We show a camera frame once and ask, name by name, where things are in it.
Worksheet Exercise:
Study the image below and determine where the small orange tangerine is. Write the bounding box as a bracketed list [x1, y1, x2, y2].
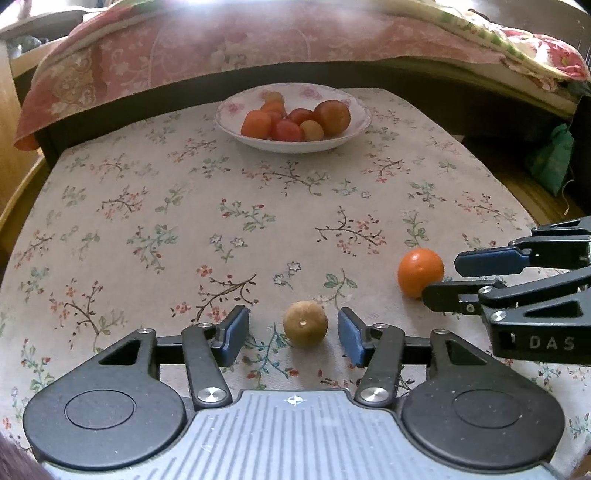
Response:
[260, 101, 286, 117]

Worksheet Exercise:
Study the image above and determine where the wooden nightstand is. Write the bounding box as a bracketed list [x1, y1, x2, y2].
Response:
[0, 8, 89, 259]

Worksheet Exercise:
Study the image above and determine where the white floral plate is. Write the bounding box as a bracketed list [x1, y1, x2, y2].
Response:
[215, 83, 372, 154]

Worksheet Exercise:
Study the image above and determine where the round red tomato with stem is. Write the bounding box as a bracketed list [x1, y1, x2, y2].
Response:
[287, 108, 314, 125]

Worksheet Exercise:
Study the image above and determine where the green bag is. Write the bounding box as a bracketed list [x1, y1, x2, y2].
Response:
[531, 124, 574, 196]

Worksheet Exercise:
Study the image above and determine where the oblong red tomato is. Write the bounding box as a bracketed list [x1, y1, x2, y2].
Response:
[270, 119, 304, 142]

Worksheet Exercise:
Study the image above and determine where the floral quilt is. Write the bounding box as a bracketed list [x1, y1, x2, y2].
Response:
[410, 1, 590, 91]

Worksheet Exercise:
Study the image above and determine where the pink floral bed sheet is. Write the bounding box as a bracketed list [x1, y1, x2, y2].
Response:
[14, 1, 503, 151]

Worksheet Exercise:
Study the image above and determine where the brown kiwi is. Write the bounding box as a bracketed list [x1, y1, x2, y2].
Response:
[283, 301, 329, 348]
[300, 120, 325, 142]
[263, 91, 284, 104]

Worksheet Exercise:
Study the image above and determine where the floral tablecloth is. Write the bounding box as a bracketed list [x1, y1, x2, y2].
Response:
[0, 85, 591, 480]

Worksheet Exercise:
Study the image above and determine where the small red cherry tomato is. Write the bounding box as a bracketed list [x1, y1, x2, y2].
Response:
[267, 111, 283, 125]

